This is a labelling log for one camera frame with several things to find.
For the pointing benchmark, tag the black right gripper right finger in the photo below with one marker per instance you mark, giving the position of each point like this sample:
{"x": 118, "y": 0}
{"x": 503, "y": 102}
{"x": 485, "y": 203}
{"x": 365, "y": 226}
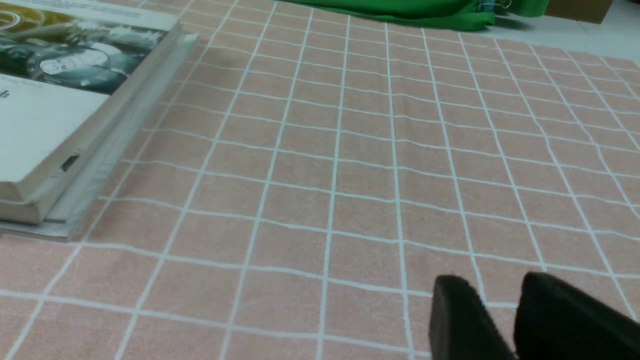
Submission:
{"x": 557, "y": 321}

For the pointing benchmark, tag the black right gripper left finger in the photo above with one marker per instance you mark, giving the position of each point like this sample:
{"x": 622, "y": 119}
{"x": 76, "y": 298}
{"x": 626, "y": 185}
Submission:
{"x": 460, "y": 327}

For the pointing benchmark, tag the pink checkered tablecloth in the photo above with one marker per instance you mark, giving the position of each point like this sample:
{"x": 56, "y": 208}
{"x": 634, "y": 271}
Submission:
{"x": 307, "y": 175}

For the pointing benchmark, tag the brown cardboard box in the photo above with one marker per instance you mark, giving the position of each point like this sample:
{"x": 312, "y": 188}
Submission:
{"x": 588, "y": 11}

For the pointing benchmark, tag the green backdrop cloth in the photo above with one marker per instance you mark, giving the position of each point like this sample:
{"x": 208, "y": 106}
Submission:
{"x": 456, "y": 15}

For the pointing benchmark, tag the blue binder clip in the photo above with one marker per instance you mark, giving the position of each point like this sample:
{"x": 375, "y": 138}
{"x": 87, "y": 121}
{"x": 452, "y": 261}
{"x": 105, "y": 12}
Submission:
{"x": 493, "y": 6}

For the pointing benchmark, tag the bottom thin white book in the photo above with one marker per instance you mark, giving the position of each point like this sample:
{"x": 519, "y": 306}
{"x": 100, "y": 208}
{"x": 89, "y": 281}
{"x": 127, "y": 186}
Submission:
{"x": 73, "y": 204}

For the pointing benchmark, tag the middle book beige pages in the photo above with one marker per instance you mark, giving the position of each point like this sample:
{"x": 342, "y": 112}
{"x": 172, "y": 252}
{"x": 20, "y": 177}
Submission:
{"x": 58, "y": 145}

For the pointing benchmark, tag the top book white cover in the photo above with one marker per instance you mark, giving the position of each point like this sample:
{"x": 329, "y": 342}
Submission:
{"x": 63, "y": 63}

